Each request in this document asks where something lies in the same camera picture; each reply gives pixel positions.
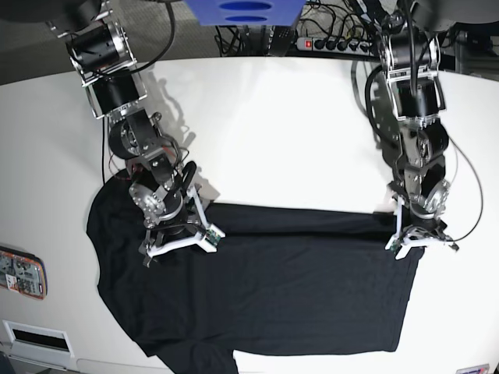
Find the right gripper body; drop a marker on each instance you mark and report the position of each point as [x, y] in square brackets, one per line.
[171, 225]

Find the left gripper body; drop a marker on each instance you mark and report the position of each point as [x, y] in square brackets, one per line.
[420, 233]

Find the black T-shirt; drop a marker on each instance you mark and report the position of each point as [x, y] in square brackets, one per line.
[283, 282]

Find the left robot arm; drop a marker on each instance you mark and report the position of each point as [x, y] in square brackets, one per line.
[410, 55]

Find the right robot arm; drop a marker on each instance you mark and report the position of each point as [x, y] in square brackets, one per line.
[160, 182]

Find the orange-edged circuit board case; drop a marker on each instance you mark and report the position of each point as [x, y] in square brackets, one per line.
[23, 273]

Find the sticker at table edge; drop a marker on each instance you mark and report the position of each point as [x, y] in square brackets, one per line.
[477, 369]

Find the white power strip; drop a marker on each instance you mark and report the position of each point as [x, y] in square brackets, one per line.
[331, 45]

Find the blue plastic bin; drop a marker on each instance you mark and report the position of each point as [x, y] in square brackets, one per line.
[246, 12]

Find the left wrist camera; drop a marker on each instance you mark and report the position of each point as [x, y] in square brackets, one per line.
[397, 247]

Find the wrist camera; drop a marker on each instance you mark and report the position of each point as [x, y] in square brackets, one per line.
[397, 247]
[211, 238]

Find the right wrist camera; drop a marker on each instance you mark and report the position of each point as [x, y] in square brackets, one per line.
[211, 238]

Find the white table cable slot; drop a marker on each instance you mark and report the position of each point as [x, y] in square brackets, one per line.
[24, 338]

